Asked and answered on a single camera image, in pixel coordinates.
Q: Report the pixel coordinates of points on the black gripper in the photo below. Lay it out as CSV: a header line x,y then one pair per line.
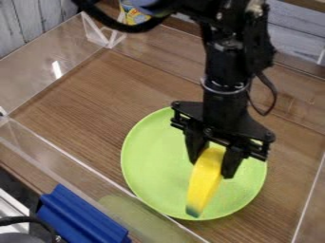
x,y
220,119

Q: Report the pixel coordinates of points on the yellow toy banana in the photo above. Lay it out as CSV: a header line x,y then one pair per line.
x,y
204,182

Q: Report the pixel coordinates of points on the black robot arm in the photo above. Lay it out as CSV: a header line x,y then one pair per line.
x,y
238,53

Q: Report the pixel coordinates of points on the green round plate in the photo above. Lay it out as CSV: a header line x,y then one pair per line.
x,y
157,170

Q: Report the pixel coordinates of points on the blue plastic block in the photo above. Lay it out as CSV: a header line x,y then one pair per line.
x,y
78,221

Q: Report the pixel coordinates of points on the yellow blue labelled can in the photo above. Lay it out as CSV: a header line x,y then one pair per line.
x,y
134,17

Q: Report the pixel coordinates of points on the clear acrylic tray wall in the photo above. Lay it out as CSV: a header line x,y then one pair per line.
x,y
42,165

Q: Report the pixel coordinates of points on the clear acrylic corner bracket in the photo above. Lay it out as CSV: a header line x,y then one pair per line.
x,y
102,36

